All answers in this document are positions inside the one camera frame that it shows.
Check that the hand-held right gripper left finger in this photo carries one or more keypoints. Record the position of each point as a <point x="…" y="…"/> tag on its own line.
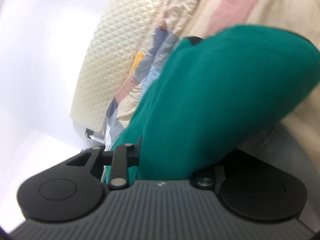
<point x="120" y="160"/>

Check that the cream quilted headboard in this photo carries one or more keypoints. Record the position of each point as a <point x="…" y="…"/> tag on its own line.
<point x="112" y="67"/>

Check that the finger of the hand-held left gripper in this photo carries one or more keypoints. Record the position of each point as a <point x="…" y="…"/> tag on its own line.
<point x="195" y="40"/>

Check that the patchwork quilt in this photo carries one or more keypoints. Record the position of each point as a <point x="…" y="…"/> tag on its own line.
<point x="225" y="5"/>

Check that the orange pillow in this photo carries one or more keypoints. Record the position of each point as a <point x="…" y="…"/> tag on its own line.
<point x="138" y="60"/>

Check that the green hoodie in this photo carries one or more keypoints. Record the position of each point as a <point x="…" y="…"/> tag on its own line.
<point x="212" y="92"/>

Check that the silver bottle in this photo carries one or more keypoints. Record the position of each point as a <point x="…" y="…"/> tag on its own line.
<point x="94" y="136"/>

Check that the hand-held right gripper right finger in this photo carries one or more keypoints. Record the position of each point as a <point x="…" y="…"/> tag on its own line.
<point x="205" y="181"/>

